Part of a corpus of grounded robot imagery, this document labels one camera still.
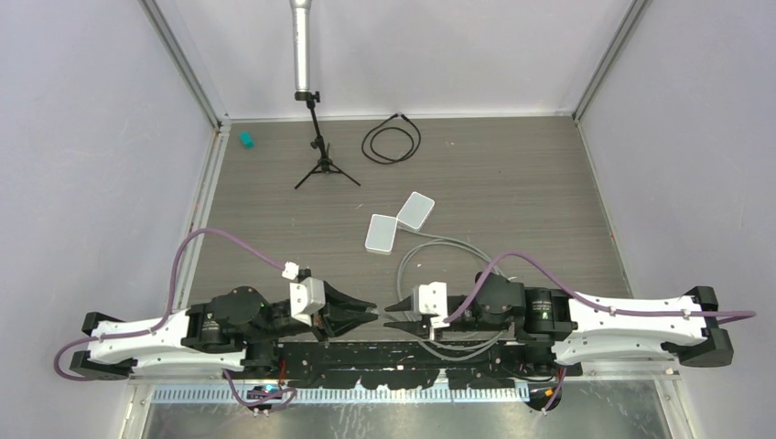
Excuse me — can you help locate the grey ethernet cable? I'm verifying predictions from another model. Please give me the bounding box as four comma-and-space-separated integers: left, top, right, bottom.
363, 230, 507, 363

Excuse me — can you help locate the white network switch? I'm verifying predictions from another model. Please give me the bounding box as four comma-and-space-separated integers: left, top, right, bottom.
396, 191, 436, 231
364, 214, 398, 255

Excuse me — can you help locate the black cable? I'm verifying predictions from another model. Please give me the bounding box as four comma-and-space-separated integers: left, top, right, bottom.
361, 112, 423, 166

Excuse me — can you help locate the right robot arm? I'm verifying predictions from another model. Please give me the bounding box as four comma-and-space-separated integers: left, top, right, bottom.
386, 273, 734, 376

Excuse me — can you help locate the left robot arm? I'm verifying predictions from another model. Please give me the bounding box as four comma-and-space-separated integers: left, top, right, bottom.
69, 277, 378, 380

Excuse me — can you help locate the black tripod stand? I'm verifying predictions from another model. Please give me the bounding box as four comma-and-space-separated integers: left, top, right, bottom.
294, 91, 361, 189

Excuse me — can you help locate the teal small block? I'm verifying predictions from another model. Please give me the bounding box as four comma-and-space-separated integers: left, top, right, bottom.
239, 132, 254, 149

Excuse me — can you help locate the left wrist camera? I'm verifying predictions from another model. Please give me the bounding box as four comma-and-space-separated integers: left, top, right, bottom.
282, 262, 326, 327

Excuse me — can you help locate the white slotted cable duct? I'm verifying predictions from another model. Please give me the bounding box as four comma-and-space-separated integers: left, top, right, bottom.
150, 382, 529, 404

